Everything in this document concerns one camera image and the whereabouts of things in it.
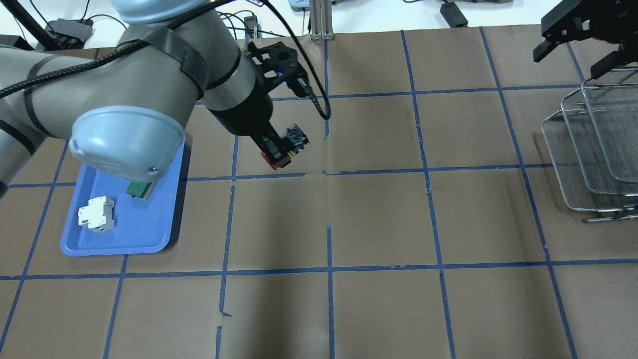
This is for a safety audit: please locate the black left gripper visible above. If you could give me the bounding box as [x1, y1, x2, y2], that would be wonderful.
[212, 89, 294, 170]

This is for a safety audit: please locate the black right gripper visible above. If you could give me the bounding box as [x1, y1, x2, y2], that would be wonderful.
[533, 0, 638, 79]

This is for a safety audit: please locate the red emergency stop button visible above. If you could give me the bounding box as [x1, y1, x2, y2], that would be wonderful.
[255, 124, 310, 170]

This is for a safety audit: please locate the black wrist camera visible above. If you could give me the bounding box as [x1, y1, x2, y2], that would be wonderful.
[242, 41, 311, 98]

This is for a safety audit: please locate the black cable bundle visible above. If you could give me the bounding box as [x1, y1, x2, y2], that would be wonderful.
[214, 10, 286, 40]

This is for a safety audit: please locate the aluminium profile post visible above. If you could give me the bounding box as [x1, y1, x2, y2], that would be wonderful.
[309, 0, 334, 41]

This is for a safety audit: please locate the black power adapter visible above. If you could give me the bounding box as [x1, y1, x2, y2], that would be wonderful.
[439, 0, 469, 28]

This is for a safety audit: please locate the green electrical switch module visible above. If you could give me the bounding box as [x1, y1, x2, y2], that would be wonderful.
[126, 182, 156, 200]

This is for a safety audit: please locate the wire mesh shelf rack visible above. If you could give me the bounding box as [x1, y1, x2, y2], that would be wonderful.
[541, 65, 637, 223]

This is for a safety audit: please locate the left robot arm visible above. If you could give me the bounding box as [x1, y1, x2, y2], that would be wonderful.
[1, 0, 293, 194]

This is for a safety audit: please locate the blue plastic tray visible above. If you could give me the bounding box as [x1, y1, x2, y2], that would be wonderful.
[60, 145, 184, 256]

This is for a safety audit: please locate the white circuit breaker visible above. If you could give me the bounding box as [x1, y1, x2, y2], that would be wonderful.
[77, 196, 116, 233]

